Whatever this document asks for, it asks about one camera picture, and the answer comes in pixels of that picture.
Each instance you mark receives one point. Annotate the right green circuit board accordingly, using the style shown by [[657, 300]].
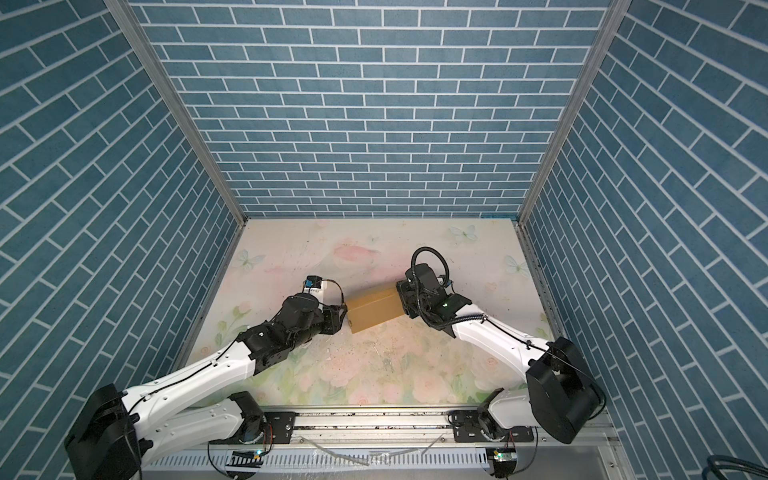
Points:
[[502, 455]]

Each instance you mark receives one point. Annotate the floral table mat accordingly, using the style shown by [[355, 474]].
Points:
[[401, 361]]

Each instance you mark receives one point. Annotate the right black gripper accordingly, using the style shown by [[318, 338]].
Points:
[[404, 286]]

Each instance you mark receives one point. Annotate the brown cardboard paper box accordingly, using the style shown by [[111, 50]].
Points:
[[372, 307]]

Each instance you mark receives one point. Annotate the white slotted cable duct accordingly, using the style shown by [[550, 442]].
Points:
[[311, 460]]

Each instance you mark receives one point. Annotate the clear cable tie strip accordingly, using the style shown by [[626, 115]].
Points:
[[371, 457]]

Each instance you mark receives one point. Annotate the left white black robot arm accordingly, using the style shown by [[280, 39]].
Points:
[[119, 432]]

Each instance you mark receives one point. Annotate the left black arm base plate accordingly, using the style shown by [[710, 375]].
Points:
[[273, 428]]

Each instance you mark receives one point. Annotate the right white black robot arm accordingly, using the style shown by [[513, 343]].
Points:
[[561, 394]]

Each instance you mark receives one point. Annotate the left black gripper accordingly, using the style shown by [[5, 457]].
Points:
[[333, 318]]

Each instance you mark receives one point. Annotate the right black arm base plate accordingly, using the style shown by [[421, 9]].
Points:
[[473, 426]]

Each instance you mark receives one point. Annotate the aluminium front rail frame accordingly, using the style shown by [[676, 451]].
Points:
[[595, 453]]

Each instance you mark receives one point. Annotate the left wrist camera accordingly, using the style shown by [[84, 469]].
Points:
[[312, 283]]

